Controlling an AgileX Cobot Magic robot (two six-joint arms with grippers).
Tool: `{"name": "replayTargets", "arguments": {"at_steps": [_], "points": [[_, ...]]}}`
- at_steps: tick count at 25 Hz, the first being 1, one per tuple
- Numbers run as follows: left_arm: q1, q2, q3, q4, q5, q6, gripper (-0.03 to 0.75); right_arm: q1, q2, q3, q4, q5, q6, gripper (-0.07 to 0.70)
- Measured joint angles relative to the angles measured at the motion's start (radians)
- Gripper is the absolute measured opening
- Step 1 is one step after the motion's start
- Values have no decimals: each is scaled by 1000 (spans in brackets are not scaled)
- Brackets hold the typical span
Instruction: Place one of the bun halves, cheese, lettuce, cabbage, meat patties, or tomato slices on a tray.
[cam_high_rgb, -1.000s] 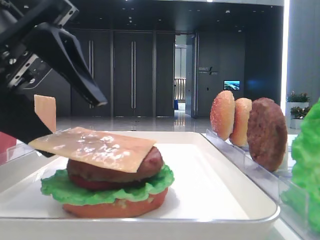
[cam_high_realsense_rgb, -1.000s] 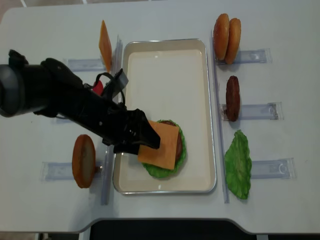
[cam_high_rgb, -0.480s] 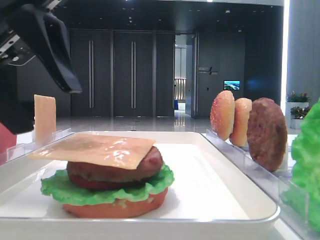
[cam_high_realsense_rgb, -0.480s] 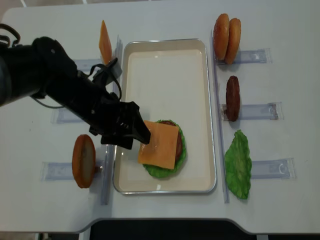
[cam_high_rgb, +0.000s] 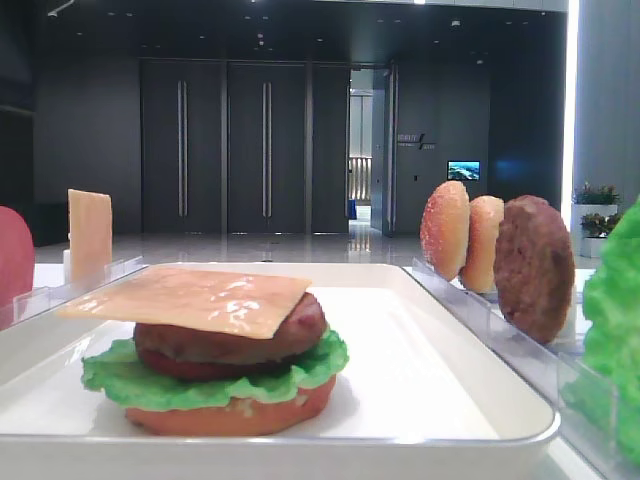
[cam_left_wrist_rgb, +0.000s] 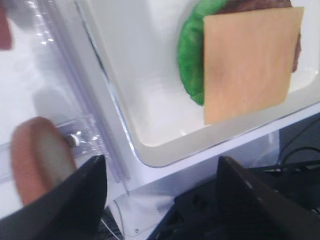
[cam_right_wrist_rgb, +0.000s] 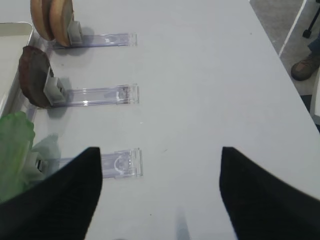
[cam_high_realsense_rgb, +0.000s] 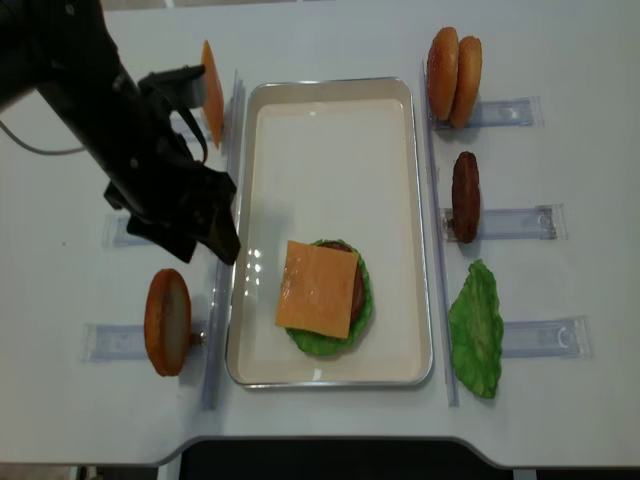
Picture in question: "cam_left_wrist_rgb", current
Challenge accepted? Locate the clear acrylic left rack rail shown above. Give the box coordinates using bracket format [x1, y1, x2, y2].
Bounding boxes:
[26, 0, 128, 185]

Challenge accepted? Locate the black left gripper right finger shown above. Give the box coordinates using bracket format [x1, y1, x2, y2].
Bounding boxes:
[216, 156, 320, 240]

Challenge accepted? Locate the brown meat patty on burger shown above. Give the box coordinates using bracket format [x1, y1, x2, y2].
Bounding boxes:
[275, 0, 302, 73]

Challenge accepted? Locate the white rectangular tray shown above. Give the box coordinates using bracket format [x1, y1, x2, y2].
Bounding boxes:
[77, 0, 320, 167]

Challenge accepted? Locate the orange cheese slice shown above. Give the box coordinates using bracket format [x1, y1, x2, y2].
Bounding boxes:
[203, 7, 304, 125]

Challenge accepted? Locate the red tomato slice on rack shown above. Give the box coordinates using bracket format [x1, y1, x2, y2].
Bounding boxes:
[0, 1, 12, 51]

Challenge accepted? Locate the bun slice on left rack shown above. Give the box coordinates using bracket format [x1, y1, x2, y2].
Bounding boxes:
[10, 117, 77, 206]

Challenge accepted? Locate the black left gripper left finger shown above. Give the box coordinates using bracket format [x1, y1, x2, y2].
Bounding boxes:
[0, 155, 107, 240]

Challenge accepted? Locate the green lettuce leaf on burger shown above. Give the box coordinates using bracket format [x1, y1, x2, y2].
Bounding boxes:
[177, 0, 227, 106]

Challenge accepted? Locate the near clear acrylic pusher track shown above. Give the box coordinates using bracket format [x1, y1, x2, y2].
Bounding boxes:
[0, 115, 106, 184]

